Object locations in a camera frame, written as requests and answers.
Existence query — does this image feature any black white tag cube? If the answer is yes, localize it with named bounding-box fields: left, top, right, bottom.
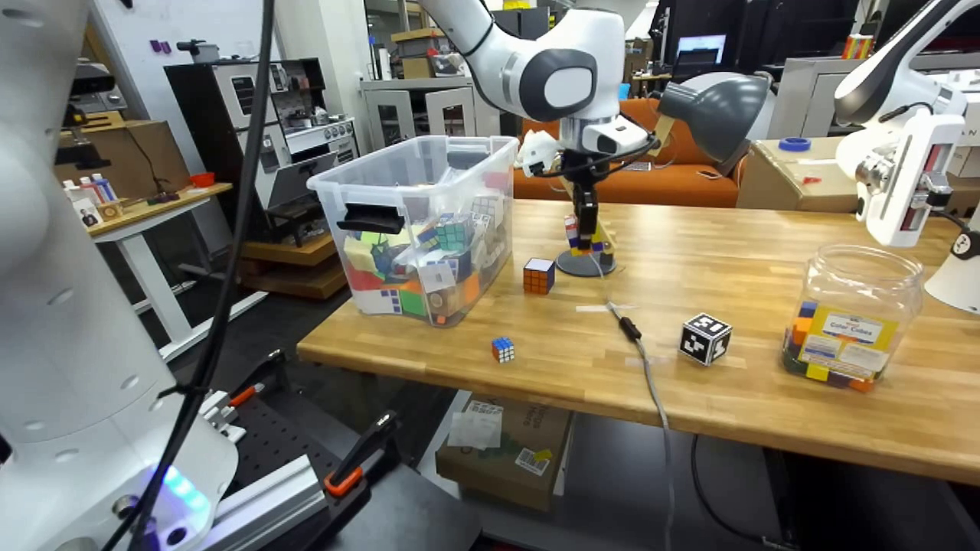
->
left=678, top=311, right=734, bottom=369

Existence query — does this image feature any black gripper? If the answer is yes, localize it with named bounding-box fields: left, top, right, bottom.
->
left=559, top=150, right=608, bottom=248

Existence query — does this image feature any grey cable with black ferrite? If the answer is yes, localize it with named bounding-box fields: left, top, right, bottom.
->
left=608, top=300, right=684, bottom=551

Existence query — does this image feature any brown cardboard box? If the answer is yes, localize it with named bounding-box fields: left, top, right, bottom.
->
left=57, top=118, right=194, bottom=204

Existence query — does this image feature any white articulated stand device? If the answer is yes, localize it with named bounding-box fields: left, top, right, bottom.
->
left=831, top=0, right=980, bottom=317

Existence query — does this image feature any orange sofa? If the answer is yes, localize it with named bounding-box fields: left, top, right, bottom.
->
left=512, top=96, right=746, bottom=211

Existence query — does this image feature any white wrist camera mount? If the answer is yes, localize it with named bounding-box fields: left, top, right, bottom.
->
left=579, top=113, right=662, bottom=159

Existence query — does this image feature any small white bottle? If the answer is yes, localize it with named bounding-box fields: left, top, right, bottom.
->
left=63, top=182, right=105, bottom=234
left=90, top=167, right=124, bottom=209

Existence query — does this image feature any orange and white Rubik's cube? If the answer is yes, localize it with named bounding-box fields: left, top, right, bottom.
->
left=522, top=257, right=560, bottom=300

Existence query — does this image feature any dark computer monitor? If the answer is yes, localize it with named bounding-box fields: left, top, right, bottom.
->
left=674, top=35, right=728, bottom=69

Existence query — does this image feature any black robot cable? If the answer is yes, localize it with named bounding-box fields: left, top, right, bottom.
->
left=102, top=0, right=283, bottom=551

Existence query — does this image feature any wooden desk lamp grey shade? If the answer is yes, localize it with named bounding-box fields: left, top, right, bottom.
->
left=519, top=69, right=776, bottom=283

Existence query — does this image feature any black camera on stand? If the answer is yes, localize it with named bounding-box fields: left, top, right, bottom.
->
left=57, top=57, right=118, bottom=175

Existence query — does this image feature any flat cardboard box with labels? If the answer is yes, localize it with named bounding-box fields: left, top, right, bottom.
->
left=435, top=392, right=575, bottom=514

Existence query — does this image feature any aluminium extrusion rail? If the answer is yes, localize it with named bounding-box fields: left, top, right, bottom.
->
left=187, top=452, right=333, bottom=551

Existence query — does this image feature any tan box with red marks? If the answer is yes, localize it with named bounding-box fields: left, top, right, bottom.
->
left=734, top=134, right=868, bottom=214

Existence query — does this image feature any clear plastic storage box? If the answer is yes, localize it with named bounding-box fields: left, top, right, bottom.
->
left=305, top=134, right=525, bottom=330

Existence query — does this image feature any white side table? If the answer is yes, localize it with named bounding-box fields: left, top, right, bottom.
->
left=86, top=182, right=270, bottom=362

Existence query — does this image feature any clear plastic jar with cubes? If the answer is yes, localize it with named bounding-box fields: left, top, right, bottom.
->
left=780, top=243, right=928, bottom=397

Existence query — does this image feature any black and white equipment cabinet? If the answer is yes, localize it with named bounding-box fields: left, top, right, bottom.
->
left=167, top=56, right=362, bottom=243

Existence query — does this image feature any low wooden shelf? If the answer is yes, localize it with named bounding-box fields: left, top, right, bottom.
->
left=231, top=234, right=349, bottom=304

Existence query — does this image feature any grey cabinet with glass doors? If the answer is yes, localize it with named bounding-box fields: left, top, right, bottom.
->
left=359, top=69, right=502, bottom=153

